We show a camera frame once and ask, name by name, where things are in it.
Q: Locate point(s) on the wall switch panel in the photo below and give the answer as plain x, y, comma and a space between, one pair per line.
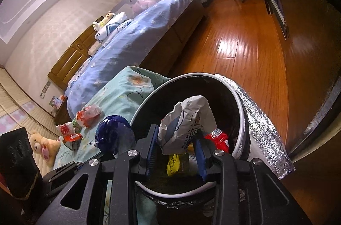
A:
44, 90

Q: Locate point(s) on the yellow wrapper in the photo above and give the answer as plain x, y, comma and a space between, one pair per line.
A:
172, 163

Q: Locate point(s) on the orange red wrapper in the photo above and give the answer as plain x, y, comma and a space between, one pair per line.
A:
86, 116

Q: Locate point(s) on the red foil snack bag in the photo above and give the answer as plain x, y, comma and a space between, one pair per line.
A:
219, 141

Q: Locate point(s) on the cream teddy bear pink heart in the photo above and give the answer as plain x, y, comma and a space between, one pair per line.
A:
40, 142

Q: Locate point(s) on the wooden nightstand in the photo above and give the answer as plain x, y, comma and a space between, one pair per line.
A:
62, 114

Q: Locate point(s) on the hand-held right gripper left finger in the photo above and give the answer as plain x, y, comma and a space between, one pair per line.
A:
152, 153

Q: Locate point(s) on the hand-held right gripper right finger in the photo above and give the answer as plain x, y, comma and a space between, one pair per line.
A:
199, 158

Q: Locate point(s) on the red white carton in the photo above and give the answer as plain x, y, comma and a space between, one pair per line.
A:
73, 137

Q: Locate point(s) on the blue white printed pillow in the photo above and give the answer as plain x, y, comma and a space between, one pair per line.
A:
80, 70

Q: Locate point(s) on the bed with blue sheet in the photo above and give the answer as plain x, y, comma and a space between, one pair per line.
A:
128, 46

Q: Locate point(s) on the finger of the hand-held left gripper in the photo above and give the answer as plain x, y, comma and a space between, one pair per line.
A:
62, 174

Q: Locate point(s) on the black glossy cabinet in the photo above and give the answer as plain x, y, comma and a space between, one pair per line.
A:
314, 54

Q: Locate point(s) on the folded blue white quilt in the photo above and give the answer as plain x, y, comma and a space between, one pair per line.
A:
112, 28

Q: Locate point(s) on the cream louvered closet door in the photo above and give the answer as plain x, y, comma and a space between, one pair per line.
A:
16, 108

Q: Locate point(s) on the pink plush toy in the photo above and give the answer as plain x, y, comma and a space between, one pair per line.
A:
141, 4

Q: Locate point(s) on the silver insulated foil bag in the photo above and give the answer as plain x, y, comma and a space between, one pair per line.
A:
266, 134

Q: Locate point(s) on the small beige pillow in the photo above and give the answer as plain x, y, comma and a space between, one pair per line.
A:
94, 48

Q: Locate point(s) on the wooden bed headboard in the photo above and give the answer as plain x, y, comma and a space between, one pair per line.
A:
72, 60

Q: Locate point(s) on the dark blue plastic bag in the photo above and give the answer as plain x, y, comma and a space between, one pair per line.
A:
112, 129

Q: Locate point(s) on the white printed snack bag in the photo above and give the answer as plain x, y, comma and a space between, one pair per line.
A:
186, 118

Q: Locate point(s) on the turquoise floral tablecloth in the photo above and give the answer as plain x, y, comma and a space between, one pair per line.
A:
120, 97

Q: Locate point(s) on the red white candy wrapper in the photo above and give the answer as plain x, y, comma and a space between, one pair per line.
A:
65, 129

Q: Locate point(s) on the yellow white plush toy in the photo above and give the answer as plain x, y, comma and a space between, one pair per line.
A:
105, 18

